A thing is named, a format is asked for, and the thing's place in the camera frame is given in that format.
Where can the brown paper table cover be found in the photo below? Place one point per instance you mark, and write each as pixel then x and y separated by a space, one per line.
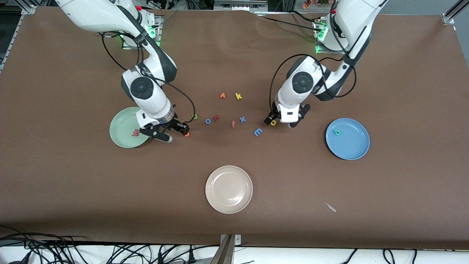
pixel 73 183

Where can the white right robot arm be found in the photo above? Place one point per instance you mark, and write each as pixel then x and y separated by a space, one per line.
pixel 143 88

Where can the beige plate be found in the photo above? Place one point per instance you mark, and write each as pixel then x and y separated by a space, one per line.
pixel 229 189

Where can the white tape scrap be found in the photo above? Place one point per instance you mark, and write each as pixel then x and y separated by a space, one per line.
pixel 331 207

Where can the blue foam letter m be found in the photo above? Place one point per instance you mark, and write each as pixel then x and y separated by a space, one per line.
pixel 258 132

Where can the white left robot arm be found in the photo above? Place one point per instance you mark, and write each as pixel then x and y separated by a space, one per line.
pixel 302 82

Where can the blue plate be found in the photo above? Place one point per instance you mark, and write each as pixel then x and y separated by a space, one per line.
pixel 351 143

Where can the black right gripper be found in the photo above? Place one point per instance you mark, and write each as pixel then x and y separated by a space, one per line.
pixel 175 125

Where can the green plate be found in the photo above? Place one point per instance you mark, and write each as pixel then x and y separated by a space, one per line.
pixel 122 126

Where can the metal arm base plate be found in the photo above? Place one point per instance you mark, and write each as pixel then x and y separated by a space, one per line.
pixel 158 36
pixel 318 51

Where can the orange brown object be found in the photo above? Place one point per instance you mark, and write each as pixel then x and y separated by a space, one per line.
pixel 311 3

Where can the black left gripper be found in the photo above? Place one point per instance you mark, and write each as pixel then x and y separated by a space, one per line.
pixel 271 118

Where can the aluminium frame profile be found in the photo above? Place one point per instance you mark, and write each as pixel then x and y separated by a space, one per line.
pixel 449 17

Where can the grey camera post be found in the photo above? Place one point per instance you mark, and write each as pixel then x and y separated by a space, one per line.
pixel 224 255

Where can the teal foam letter p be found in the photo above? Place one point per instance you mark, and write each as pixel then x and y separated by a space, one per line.
pixel 336 132

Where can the silver metal clamp plate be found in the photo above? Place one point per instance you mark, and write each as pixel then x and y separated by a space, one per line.
pixel 238 240

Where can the grey metal box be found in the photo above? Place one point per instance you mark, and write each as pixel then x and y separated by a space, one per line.
pixel 240 4

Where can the pink foam letter w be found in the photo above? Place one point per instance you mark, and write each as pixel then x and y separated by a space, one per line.
pixel 134 134

